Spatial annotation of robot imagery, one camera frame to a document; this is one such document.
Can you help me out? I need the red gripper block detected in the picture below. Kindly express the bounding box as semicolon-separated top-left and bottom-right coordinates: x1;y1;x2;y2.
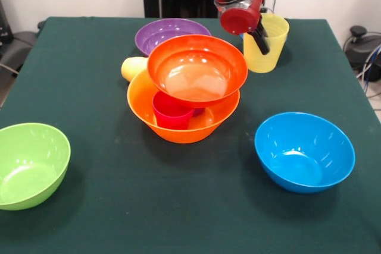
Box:
220;0;271;56

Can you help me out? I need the pale yellow ribbed cup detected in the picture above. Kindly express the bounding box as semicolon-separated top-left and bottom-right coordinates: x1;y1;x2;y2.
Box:
243;12;291;74

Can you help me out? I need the red plastic bowl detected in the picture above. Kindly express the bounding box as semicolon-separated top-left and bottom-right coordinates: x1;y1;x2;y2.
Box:
146;34;249;108

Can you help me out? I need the pink plastic cup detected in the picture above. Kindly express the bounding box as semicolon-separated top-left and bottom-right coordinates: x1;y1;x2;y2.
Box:
152;91;196;131

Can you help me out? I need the large orange plastic bowl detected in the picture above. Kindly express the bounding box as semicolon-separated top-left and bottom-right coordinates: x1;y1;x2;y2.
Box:
127;68;241;144

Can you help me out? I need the black office chair base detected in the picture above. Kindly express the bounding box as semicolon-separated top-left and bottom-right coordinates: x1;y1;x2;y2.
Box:
342;25;381;70

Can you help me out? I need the purple plastic bowl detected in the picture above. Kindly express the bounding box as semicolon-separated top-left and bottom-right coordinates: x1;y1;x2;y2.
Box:
135;18;212;58

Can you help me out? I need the light blue plastic bowl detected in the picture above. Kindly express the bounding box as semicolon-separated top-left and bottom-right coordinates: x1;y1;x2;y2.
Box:
254;112;356;194

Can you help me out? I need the yellow plastic cup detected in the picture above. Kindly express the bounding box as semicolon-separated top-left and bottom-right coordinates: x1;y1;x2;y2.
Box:
121;57;149;83

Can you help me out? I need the dark green table cloth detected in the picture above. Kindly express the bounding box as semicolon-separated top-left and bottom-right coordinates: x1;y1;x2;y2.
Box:
0;17;381;254

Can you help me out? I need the grey office chair base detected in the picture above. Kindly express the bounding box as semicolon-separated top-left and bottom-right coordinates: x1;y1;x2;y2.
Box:
0;29;30;73

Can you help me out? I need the green plastic bowl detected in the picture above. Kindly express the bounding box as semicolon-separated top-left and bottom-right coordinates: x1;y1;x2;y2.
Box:
0;122;71;211

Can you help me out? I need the tangle of floor cables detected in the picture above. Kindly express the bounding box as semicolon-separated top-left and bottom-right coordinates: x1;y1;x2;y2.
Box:
355;44;381;99

